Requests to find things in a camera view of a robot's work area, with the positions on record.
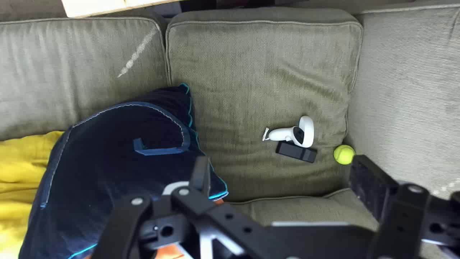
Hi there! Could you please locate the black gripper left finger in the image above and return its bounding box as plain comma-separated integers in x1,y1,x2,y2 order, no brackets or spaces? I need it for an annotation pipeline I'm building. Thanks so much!
90,155,300,259

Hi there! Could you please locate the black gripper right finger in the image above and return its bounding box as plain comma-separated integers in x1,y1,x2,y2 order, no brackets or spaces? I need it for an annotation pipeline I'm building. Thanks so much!
347,154,460,259

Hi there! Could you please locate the dark grey rectangular block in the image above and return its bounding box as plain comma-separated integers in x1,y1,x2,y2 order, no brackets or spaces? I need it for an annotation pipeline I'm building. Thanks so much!
274,141,319,164

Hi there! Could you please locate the yellow-green tennis ball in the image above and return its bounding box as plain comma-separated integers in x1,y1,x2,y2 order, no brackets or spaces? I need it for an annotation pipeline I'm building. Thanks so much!
332,144,356,167

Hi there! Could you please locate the white VR controller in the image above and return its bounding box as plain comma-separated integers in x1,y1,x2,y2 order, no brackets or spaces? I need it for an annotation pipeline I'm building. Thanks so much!
261,113,316,149

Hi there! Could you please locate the grey fabric sofa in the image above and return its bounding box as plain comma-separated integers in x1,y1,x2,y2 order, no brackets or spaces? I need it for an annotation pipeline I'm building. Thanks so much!
346,1,460,259

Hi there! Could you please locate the olive sofa seat cushion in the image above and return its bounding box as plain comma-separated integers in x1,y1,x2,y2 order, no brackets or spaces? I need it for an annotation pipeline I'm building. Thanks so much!
163,7,363,201
0,16,169,141

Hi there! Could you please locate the yellow blanket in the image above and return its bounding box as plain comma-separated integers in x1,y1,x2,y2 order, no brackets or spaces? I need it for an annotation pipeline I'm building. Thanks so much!
0,129,66,259

